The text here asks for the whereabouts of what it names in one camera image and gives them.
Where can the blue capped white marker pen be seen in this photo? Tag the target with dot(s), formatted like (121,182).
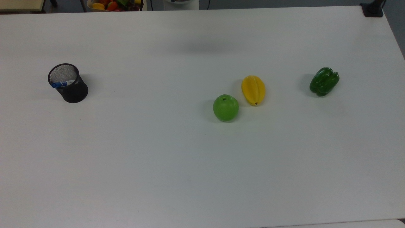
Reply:
(60,84)

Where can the black mesh pen cup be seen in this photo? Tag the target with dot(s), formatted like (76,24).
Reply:
(73,92)

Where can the green toy apple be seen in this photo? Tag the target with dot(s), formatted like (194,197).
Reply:
(226,108)

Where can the yellow toy starfruit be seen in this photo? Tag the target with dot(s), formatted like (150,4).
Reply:
(253,90)

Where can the green toy bell pepper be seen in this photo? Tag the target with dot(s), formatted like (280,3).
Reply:
(324,81)

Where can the basket of toy fruit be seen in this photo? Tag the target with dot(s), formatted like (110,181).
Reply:
(115,5)

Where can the wooden table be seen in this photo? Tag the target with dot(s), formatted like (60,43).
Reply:
(19,4)

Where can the black camera stand clamp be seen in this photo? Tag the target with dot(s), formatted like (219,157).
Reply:
(372,9)

